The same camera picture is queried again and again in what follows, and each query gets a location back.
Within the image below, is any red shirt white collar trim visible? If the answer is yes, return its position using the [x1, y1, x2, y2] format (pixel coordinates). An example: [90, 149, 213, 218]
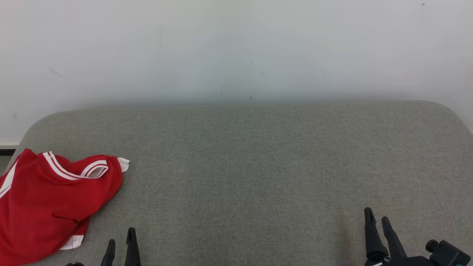
[0, 148, 130, 266]

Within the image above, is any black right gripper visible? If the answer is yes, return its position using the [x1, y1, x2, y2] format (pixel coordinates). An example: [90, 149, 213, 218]
[364, 207, 436, 266]

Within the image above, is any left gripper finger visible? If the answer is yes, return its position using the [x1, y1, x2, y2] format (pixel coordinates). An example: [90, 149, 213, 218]
[124, 228, 141, 266]
[101, 239, 116, 266]

